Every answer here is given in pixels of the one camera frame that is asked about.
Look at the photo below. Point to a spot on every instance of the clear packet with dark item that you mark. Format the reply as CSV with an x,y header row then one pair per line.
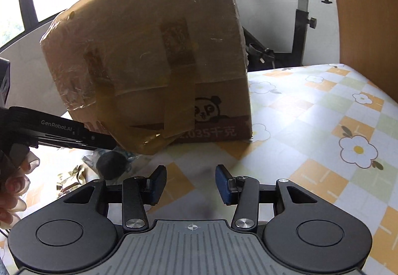
x,y
112,164

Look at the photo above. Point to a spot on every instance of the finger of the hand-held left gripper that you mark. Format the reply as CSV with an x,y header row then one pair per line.
x,y
99,142

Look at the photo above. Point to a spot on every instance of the person's left hand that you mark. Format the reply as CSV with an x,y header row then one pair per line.
x,y
12,191

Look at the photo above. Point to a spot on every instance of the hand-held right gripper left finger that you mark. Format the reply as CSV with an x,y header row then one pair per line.
x,y
158,184

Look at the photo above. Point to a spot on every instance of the black exercise bike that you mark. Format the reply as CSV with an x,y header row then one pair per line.
x,y
300,29

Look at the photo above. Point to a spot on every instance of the shiny gold wrapper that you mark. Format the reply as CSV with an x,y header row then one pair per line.
x,y
71,180

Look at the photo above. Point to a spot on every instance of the taped cardboard box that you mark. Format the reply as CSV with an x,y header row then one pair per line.
x,y
140,44

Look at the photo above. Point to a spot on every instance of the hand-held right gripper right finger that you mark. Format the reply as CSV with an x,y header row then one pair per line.
x,y
224,184

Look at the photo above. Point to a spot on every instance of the floral checked tablecloth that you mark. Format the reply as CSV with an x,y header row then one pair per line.
x,y
311,125

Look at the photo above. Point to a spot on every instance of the wooden panel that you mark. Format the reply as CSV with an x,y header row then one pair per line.
x,y
367,13

